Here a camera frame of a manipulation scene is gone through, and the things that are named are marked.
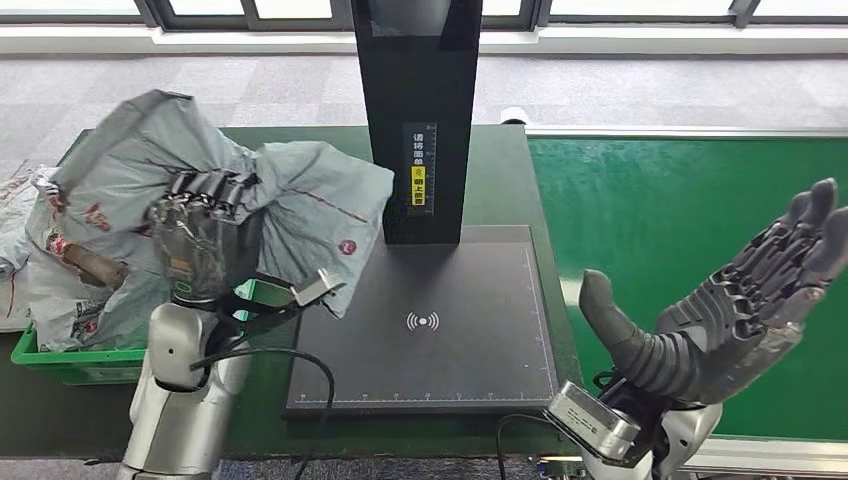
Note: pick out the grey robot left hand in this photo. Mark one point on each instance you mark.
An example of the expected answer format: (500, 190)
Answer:
(199, 252)

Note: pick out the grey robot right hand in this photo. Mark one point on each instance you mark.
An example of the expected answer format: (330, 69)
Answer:
(715, 331)

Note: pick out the white parcel with red print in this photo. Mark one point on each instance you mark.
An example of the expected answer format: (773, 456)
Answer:
(311, 205)

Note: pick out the white parcel with torn label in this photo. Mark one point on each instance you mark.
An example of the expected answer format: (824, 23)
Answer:
(66, 298)

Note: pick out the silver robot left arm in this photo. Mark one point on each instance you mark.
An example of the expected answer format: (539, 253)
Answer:
(179, 397)

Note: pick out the green conveyor belt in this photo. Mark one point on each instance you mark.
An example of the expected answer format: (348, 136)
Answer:
(662, 212)

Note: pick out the black inbound scanner machine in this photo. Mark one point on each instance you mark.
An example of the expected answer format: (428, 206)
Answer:
(424, 371)

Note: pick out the white conveyor roller end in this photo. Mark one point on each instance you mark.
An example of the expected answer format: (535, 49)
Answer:
(513, 116)

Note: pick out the green plastic crate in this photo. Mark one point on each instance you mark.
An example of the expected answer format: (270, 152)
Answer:
(73, 364)

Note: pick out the grey poly bag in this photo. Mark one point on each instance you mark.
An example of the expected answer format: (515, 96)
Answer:
(10, 232)

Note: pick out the white window sill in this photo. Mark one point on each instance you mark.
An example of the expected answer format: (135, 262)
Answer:
(199, 40)

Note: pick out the black yellow instruction sticker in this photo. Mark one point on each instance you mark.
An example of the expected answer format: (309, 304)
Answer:
(418, 192)

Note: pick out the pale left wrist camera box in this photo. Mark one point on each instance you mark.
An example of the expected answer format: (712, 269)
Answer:
(318, 286)

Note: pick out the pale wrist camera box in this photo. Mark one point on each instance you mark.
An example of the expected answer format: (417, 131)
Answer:
(593, 424)
(318, 286)

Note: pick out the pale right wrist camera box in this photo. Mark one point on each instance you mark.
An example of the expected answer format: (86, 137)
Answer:
(593, 424)

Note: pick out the dark window frame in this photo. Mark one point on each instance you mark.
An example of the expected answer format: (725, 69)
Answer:
(298, 21)

